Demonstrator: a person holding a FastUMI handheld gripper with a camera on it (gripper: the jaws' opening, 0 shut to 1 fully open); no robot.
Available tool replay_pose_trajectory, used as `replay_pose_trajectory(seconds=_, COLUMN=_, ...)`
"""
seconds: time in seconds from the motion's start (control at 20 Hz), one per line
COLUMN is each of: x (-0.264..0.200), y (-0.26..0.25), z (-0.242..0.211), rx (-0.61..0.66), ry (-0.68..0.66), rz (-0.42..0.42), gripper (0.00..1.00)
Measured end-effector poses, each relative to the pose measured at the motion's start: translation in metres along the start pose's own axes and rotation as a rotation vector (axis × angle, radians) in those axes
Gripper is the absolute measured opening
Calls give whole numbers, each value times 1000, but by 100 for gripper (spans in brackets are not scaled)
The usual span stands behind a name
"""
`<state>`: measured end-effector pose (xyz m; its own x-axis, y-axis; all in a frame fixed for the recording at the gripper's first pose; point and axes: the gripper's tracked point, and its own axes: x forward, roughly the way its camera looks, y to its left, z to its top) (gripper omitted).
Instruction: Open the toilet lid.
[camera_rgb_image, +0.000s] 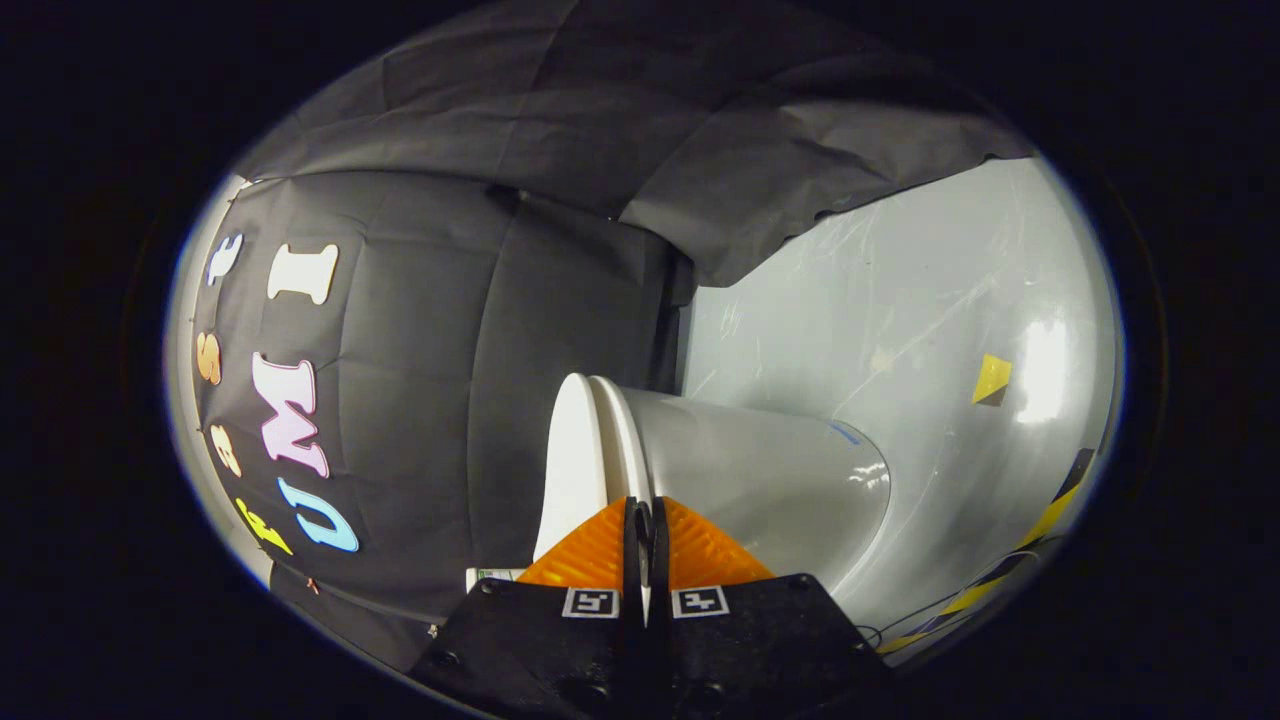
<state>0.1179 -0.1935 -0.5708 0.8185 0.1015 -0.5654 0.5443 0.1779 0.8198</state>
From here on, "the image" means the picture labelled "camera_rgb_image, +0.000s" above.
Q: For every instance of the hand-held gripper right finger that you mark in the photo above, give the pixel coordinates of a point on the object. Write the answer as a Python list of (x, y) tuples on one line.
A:
[(740, 650)]

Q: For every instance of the white toilet bowl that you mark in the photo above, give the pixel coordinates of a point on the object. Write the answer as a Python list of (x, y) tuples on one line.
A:
[(760, 480)]

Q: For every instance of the yellow tape piece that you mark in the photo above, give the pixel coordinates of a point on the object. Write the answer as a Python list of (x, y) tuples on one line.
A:
[(991, 379)]

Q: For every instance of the yellow black hazard tape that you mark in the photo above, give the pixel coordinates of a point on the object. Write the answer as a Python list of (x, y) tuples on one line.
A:
[(1050, 515)]

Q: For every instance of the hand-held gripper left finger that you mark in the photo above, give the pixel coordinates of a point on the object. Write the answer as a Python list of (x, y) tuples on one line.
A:
[(560, 655)]

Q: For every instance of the black backdrop cloth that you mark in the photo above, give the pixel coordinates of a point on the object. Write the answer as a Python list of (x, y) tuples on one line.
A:
[(450, 330)]

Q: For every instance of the white toilet seat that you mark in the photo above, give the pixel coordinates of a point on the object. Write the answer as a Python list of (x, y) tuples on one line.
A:
[(628, 450)]

